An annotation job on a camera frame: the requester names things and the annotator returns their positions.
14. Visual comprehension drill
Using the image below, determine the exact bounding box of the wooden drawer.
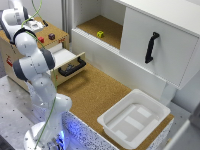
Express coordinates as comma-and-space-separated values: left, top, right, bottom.
49, 47, 87, 85

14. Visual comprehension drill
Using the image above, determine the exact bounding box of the black drawer handle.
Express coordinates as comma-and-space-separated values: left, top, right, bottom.
57, 56, 87, 78

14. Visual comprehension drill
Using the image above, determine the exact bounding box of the wooden drawer box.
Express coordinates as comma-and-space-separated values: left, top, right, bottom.
0, 16, 71, 93

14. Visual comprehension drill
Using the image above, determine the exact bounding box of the white sliding door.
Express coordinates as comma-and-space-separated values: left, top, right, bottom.
119, 6, 200, 90

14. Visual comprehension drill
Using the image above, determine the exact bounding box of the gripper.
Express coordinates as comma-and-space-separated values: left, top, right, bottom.
25, 19, 47, 34

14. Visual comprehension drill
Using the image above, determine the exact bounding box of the yellow block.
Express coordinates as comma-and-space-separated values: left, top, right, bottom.
96, 30, 105, 39

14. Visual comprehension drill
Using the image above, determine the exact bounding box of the black door handle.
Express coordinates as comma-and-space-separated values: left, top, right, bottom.
144, 31, 161, 65

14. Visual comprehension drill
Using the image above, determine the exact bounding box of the white cabinet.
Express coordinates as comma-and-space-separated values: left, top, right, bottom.
71, 0, 200, 108

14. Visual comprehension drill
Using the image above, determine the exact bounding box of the white plastic box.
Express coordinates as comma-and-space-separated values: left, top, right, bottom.
96, 88, 172, 150

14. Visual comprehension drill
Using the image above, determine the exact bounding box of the green cable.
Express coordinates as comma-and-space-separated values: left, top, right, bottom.
19, 0, 60, 150

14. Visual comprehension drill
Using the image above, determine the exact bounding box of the purple block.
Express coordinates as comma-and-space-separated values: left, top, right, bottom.
47, 32, 56, 41

